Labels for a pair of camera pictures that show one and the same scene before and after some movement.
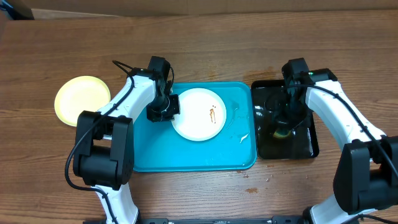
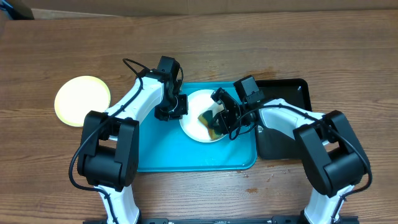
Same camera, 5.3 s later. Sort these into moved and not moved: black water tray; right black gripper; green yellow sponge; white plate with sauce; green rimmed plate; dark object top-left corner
Moved: green yellow sponge; right black gripper
Not moved: green rimmed plate; dark object top-left corner; white plate with sauce; black water tray
